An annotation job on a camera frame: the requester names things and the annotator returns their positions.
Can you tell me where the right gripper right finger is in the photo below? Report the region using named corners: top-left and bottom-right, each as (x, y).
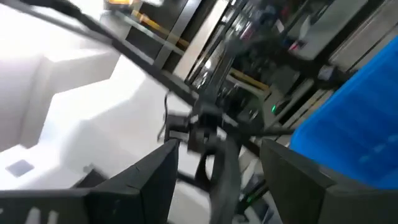
top-left (259, 138), bottom-right (398, 224)

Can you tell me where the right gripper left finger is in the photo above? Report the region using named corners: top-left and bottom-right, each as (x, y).
top-left (0, 138), bottom-right (180, 224)

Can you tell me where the blue plastic bin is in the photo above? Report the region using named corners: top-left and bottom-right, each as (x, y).
top-left (289, 34), bottom-right (398, 191)

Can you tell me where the background storage shelf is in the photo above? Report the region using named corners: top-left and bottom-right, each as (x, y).
top-left (102, 0), bottom-right (398, 125)

